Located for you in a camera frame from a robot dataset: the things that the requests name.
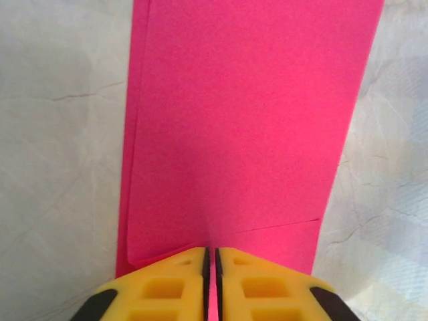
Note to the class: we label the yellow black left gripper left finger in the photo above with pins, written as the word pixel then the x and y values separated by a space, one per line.
pixel 160 291

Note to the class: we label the pink paper sheet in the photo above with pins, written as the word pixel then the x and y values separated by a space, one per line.
pixel 234 133

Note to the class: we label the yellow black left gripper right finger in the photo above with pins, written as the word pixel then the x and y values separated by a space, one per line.
pixel 267 291

